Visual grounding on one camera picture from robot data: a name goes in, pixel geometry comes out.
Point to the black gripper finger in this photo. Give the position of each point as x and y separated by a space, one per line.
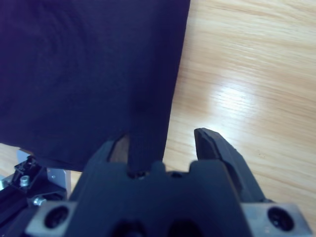
209 145
118 150

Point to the black camera post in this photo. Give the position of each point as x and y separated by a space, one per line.
10 200

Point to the silver bolt knob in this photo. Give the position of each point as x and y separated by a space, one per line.
39 201

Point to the white mount plate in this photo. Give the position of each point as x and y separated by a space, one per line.
58 177

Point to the black t-shirt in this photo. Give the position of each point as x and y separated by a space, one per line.
74 74

